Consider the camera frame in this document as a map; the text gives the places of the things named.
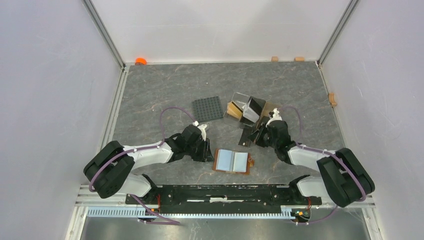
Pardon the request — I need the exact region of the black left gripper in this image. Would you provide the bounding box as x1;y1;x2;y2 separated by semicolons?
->
185;137;214;162

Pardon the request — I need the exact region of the black VIP credit card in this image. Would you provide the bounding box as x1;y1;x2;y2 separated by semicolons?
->
238;126;256;147

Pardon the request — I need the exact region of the brown leather card holder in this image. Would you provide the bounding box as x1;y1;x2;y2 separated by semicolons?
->
212;148;255;175

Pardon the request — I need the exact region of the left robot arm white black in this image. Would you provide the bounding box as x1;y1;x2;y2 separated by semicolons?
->
83;122;214;204

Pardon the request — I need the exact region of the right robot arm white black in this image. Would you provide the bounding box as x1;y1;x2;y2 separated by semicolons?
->
248;120;376;208

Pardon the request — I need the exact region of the gold credit card stack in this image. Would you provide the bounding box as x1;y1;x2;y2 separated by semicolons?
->
226;101;243;121

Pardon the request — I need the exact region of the dark grey studded baseplate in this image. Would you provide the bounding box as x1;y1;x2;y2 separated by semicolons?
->
191;96;224;123

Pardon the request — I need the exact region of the curved wooden piece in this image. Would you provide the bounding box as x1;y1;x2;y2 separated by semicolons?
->
328;92;338;108

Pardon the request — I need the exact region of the orange round cap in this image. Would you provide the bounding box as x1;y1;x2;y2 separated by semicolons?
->
134;57;147;66

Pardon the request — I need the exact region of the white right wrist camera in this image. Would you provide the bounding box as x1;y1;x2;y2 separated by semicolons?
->
266;108;282;127

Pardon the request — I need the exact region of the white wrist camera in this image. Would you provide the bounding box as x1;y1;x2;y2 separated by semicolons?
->
266;108;282;127
192;121;209;141

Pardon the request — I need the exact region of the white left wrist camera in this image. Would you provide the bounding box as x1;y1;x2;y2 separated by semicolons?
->
192;121;209;141

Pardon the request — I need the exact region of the white slotted cable duct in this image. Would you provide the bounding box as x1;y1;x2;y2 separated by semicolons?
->
86;205;295;220

